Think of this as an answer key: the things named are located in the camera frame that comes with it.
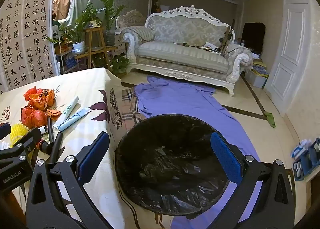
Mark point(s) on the toy rifle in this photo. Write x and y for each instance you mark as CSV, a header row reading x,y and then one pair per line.
x,y
226,36

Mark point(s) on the yellow spiky ball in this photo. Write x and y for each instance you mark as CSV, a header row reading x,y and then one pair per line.
x,y
18,133

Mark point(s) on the white tube with green print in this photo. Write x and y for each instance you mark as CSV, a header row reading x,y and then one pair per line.
x,y
71,106

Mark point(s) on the dark cabinet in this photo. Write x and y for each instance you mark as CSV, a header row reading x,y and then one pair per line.
x,y
253,36

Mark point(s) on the papers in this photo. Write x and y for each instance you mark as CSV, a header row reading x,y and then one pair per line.
x,y
210,46

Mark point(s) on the small floor plant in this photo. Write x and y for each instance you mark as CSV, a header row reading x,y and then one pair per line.
x,y
119,64

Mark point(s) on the orange wrappers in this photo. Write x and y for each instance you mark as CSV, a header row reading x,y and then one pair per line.
x,y
29,93

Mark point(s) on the floral cream tablecloth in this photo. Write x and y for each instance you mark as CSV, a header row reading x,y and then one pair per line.
x,y
87,94

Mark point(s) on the storage box with cloths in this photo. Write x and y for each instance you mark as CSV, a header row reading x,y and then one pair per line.
x,y
257,76

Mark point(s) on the ornate armchair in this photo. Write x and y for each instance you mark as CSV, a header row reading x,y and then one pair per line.
x,y
130,19

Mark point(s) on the orange plastic bag black print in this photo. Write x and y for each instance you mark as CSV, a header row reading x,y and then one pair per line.
x,y
42,100

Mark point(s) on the plant in white pot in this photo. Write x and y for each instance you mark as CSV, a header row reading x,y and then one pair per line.
x,y
78,45

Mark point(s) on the plaid cloth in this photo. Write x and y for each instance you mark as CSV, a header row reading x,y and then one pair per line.
x,y
127,109

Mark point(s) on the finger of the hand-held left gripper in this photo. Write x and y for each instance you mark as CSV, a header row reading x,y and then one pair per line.
x,y
27,140
5,130

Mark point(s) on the light blue tube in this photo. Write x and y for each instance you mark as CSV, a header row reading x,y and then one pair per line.
x,y
72,119

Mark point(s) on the orange paper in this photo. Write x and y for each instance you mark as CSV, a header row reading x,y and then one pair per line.
x,y
53,113

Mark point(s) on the black cylinder tube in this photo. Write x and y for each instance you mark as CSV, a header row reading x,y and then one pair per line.
x,y
50,129
56,145

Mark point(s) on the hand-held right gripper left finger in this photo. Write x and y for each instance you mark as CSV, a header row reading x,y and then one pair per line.
x,y
93,154

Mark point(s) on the white panel door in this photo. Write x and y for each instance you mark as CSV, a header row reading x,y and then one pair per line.
x,y
290,44

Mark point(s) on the purple cloth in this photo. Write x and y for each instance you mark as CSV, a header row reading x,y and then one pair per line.
x,y
180,99

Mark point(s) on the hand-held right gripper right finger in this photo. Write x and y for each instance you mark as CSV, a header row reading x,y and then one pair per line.
x,y
226,155

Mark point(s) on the white ornate sofa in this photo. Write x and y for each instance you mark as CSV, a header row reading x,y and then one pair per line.
x,y
185,51

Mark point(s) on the person's left forearm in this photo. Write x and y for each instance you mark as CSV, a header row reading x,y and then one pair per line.
x,y
12,206

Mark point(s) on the tall green potted plant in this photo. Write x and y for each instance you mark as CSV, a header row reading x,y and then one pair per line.
x,y
110,14

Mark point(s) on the calligraphy paper sheet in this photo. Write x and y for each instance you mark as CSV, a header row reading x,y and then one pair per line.
x,y
25,44

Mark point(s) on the retro telephone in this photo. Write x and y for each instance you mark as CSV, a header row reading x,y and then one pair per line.
x,y
95,23

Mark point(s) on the small orange plastic bag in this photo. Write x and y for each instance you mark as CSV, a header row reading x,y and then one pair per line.
x,y
32,118

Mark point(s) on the black trash bin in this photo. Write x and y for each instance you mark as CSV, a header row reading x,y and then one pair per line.
x,y
175,164

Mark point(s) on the red black cylinder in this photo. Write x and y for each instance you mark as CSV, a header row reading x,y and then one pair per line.
x,y
42,144

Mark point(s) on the blue shoe box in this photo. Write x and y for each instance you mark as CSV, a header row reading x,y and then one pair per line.
x,y
306,158

